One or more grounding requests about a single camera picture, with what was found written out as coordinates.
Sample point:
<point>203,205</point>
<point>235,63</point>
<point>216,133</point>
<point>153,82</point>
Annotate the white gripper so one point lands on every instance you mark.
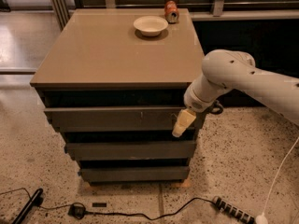
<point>193,102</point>

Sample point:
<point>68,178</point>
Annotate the grey top drawer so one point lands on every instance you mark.
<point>112,119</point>

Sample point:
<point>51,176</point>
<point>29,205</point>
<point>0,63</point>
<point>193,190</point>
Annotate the grey drawer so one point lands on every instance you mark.
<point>134,174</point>
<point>130,150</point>
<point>112,119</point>

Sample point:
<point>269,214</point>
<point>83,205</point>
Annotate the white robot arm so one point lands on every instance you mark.
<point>224,70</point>

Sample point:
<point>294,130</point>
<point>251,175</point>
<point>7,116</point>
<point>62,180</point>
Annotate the grey bottom drawer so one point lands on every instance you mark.
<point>134,174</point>

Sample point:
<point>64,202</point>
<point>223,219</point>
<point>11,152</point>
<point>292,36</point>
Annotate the grey drawer cabinet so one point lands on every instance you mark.
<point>101,60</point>

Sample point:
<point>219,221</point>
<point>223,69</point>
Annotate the grey middle drawer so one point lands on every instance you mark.
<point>130,150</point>

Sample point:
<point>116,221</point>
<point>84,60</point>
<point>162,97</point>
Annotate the black power strip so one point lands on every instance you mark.
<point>233,211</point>

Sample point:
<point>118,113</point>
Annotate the white bowl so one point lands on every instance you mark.
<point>150,26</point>

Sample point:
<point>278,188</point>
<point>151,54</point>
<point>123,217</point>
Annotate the orange soda can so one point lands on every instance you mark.
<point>171,11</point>

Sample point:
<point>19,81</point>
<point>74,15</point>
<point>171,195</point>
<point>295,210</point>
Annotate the small black floor tag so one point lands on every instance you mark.
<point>99,204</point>

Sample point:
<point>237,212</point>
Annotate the black power adapter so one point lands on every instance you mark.
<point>77,210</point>

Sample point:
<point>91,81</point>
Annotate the black bar on floor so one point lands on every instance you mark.
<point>34,201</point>

